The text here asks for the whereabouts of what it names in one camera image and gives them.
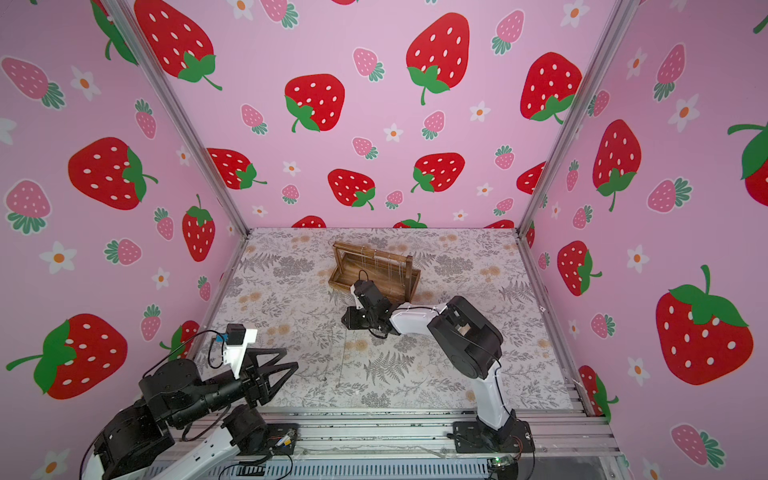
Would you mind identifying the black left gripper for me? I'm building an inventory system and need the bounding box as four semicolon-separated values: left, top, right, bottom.
170;347;296;434

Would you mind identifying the wooden jewelry display stand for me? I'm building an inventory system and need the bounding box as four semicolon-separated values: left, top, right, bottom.
328;242;421;303

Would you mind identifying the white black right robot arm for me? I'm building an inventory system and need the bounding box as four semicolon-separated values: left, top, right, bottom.
342;280;517;444

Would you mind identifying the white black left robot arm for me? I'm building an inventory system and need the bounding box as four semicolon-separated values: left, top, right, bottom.
79;348;298;479

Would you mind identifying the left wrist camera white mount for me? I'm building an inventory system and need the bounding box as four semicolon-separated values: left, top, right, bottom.
220;323;258;373

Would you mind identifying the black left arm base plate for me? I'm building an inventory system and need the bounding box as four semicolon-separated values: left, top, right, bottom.
223;423;299;456

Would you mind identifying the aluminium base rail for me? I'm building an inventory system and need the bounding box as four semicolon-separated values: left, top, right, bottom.
202;407;632;479

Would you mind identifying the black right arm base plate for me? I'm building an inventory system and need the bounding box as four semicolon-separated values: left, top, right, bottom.
447;419;535;454

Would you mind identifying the aluminium corner frame post left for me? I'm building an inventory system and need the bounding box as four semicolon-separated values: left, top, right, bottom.
104;0;250;238

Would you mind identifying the aluminium corner frame post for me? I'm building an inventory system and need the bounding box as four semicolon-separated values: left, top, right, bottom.
104;0;250;238
517;0;639;239

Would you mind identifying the aluminium corner frame post right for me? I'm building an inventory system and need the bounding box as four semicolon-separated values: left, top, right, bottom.
517;0;639;239

